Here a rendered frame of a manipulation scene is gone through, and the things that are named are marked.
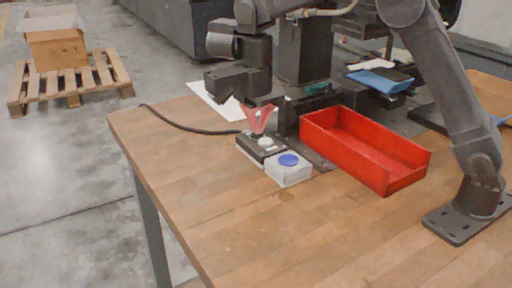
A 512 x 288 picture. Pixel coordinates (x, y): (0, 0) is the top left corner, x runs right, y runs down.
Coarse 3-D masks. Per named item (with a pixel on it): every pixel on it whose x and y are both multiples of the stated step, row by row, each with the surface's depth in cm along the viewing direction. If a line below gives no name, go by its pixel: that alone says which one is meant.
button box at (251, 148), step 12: (168, 120) 91; (204, 132) 86; (216, 132) 86; (228, 132) 86; (240, 132) 84; (264, 132) 81; (240, 144) 79; (252, 144) 77; (276, 144) 77; (252, 156) 76; (264, 156) 73
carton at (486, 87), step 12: (468, 72) 106; (480, 72) 104; (480, 84) 104; (492, 84) 101; (504, 84) 99; (480, 96) 94; (492, 96) 91; (504, 96) 89; (492, 108) 92; (504, 108) 90
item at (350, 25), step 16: (336, 0) 92; (352, 0) 88; (368, 0) 84; (336, 16) 85; (352, 16) 85; (368, 16) 84; (336, 32) 86; (352, 32) 82; (368, 32) 80; (384, 32) 83
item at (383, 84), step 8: (360, 72) 97; (368, 72) 97; (360, 80) 92; (368, 80) 92; (376, 80) 92; (384, 80) 92; (408, 80) 85; (384, 88) 88; (392, 88) 84; (400, 88) 87
